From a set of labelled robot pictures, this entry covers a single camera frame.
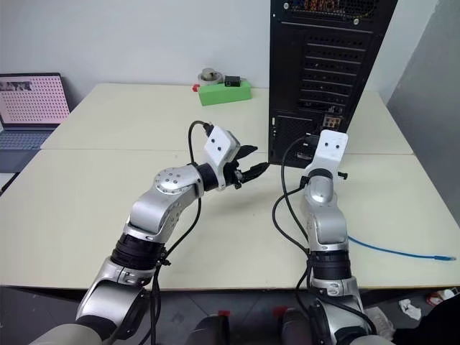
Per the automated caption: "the crumpled white paper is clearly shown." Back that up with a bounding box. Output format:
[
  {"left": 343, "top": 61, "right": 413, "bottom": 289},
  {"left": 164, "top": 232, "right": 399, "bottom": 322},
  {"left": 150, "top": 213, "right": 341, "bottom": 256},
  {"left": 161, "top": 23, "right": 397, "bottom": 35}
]
[{"left": 397, "top": 298, "right": 423, "bottom": 321}]

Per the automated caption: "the laptop with pink screen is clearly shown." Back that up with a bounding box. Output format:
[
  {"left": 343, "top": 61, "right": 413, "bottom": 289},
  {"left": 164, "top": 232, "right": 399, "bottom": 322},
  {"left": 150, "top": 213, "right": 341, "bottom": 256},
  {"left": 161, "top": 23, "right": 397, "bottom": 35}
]
[{"left": 0, "top": 72, "right": 71, "bottom": 174}]

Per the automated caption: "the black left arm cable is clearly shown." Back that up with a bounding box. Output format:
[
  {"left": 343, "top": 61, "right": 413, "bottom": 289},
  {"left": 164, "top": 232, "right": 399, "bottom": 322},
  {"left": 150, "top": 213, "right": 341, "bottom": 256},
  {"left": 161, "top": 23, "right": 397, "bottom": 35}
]
[{"left": 148, "top": 121, "right": 216, "bottom": 345}]

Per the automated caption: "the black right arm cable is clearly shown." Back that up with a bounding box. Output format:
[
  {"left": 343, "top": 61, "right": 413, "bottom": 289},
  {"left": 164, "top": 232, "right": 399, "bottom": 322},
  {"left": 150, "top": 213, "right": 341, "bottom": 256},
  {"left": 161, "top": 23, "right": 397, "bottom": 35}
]
[{"left": 271, "top": 132, "right": 379, "bottom": 345}]

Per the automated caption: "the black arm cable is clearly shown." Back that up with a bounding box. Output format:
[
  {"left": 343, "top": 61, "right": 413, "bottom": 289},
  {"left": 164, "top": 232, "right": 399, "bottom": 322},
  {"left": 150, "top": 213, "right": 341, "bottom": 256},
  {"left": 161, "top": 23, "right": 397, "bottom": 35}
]
[
  {"left": 148, "top": 121, "right": 216, "bottom": 345},
  {"left": 271, "top": 132, "right": 379, "bottom": 345}
]

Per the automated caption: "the red and white wrapper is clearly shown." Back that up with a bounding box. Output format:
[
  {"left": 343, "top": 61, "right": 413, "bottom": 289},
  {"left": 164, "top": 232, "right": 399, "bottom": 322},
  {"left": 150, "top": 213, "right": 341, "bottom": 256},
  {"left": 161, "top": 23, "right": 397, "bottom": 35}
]
[{"left": 426, "top": 286, "right": 460, "bottom": 307}]

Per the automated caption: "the grey tape roll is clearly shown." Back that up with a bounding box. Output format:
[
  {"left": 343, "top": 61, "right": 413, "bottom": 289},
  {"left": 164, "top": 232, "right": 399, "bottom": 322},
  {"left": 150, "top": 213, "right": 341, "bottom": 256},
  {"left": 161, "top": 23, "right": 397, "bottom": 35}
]
[{"left": 197, "top": 67, "right": 224, "bottom": 87}]

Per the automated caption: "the black computer tower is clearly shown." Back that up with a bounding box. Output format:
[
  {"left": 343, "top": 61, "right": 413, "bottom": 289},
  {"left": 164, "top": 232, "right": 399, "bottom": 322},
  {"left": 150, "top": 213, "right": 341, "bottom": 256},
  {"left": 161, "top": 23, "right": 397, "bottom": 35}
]
[{"left": 267, "top": 0, "right": 399, "bottom": 169}]

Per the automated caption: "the green foam block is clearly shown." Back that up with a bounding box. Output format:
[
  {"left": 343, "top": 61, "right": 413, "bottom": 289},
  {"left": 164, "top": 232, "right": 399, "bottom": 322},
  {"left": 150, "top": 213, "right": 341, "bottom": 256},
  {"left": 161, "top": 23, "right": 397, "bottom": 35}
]
[{"left": 197, "top": 80, "right": 253, "bottom": 107}]

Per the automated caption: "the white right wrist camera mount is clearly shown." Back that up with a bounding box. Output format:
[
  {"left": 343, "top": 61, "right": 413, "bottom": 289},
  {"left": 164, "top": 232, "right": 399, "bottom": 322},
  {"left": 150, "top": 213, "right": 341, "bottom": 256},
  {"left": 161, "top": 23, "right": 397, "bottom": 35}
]
[{"left": 304, "top": 129, "right": 350, "bottom": 178}]

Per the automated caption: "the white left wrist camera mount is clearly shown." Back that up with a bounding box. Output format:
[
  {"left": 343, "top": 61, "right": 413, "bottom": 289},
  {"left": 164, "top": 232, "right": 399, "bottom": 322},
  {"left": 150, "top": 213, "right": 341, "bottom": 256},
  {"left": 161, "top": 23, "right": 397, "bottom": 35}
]
[{"left": 203, "top": 124, "right": 241, "bottom": 190}]

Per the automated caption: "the blue ethernet cable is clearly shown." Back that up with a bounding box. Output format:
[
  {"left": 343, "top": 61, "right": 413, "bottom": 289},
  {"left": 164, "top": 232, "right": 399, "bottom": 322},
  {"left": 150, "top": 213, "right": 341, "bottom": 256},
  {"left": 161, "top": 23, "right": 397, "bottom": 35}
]
[{"left": 347, "top": 235, "right": 457, "bottom": 262}]

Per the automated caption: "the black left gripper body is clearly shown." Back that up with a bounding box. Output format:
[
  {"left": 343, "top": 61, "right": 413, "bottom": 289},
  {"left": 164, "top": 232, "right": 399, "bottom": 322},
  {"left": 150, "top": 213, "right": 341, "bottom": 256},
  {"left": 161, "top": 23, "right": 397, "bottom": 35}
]
[{"left": 223, "top": 147, "right": 250, "bottom": 190}]

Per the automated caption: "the dark rounded shape red mark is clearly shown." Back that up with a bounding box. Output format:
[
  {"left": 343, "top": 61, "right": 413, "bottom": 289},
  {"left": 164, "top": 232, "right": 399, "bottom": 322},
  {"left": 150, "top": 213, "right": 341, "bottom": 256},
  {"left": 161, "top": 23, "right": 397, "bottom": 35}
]
[{"left": 195, "top": 309, "right": 231, "bottom": 345}]

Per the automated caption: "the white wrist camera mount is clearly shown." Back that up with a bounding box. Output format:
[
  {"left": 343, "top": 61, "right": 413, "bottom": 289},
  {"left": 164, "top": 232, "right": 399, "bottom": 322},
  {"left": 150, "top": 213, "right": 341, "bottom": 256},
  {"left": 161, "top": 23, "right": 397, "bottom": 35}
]
[
  {"left": 304, "top": 129, "right": 350, "bottom": 178},
  {"left": 203, "top": 124, "right": 241, "bottom": 190}
]

